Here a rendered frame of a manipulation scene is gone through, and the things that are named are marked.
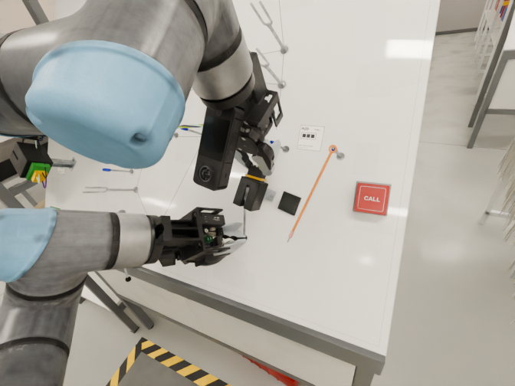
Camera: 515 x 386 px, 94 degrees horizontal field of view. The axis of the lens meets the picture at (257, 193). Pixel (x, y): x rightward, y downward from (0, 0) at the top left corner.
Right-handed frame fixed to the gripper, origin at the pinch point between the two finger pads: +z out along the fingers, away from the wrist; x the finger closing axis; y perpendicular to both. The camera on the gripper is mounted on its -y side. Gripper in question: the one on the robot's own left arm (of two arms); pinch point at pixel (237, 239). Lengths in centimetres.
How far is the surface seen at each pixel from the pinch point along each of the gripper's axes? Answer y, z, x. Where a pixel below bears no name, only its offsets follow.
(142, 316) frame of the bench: -119, 26, -9
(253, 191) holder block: 10.4, -3.5, 6.0
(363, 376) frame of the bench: 1.0, 30.7, -35.8
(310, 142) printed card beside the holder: 19.8, 6.4, 13.7
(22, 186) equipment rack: -75, -31, 45
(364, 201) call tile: 24.5, 7.8, -1.1
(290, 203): 11.4, 5.7, 4.0
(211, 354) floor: -92, 50, -36
